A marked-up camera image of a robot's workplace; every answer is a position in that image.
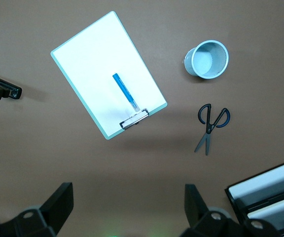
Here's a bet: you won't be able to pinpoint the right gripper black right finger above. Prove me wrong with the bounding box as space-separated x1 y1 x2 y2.
181 184 284 237

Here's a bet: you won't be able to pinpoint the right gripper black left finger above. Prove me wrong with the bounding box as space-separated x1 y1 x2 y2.
0 182 73 237

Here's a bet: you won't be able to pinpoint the blue marker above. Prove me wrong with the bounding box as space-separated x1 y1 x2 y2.
112 72 141 112

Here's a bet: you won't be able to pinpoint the black stacked paper tray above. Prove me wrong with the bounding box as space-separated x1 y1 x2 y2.
224 160 284 237

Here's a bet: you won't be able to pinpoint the white paper sheet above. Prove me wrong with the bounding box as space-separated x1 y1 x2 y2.
247 194 284 233
229 163 284 205

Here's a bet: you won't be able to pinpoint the black and blue scissors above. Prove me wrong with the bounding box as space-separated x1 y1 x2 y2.
194 103 231 156

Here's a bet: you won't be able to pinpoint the teal clipboard with white paper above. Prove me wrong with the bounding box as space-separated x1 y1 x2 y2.
50 10 169 141

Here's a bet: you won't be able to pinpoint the light blue mesh pen cup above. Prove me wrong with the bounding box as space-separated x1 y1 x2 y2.
182 39 229 80

